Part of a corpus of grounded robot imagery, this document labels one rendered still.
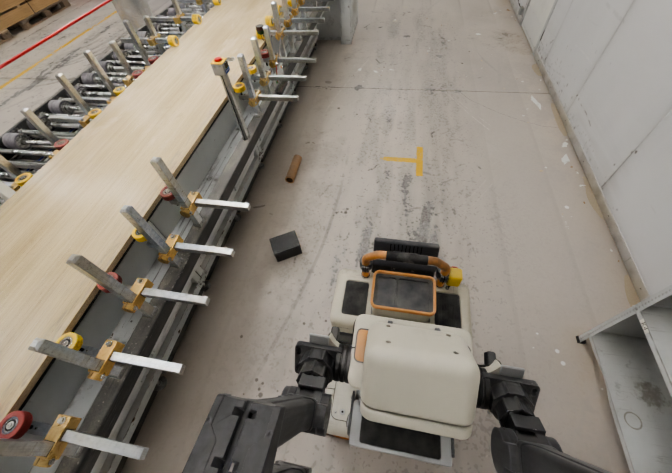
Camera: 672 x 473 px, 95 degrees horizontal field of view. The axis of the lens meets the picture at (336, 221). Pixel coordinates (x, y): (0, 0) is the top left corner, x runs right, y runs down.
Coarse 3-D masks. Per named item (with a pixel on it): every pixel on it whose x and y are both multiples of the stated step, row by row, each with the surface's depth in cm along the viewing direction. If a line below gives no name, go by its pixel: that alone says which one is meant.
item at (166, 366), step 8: (88, 352) 117; (96, 352) 117; (112, 360) 115; (120, 360) 115; (128, 360) 114; (136, 360) 114; (144, 360) 114; (152, 360) 114; (160, 360) 114; (152, 368) 113; (160, 368) 112; (168, 368) 112; (176, 368) 112; (184, 368) 114
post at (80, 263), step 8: (72, 256) 100; (80, 256) 101; (72, 264) 100; (80, 264) 101; (88, 264) 104; (80, 272) 105; (88, 272) 104; (96, 272) 107; (104, 272) 110; (96, 280) 109; (104, 280) 111; (112, 280) 114; (112, 288) 114; (120, 288) 118; (120, 296) 120; (128, 296) 122; (144, 304) 131; (144, 312) 133
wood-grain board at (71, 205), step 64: (256, 0) 317; (192, 64) 239; (128, 128) 192; (192, 128) 187; (64, 192) 160; (128, 192) 157; (0, 256) 138; (64, 256) 135; (0, 320) 119; (64, 320) 117; (0, 384) 104
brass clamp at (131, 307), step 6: (144, 282) 129; (150, 282) 132; (132, 288) 128; (138, 288) 128; (138, 294) 126; (138, 300) 126; (144, 300) 130; (126, 306) 123; (132, 306) 124; (138, 306) 127; (132, 312) 126
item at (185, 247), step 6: (150, 246) 148; (174, 246) 145; (180, 246) 145; (186, 246) 144; (192, 246) 144; (198, 246) 144; (204, 246) 144; (210, 246) 143; (192, 252) 145; (198, 252) 144; (204, 252) 143; (210, 252) 142; (216, 252) 141; (222, 252) 141; (228, 252) 141; (234, 252) 143
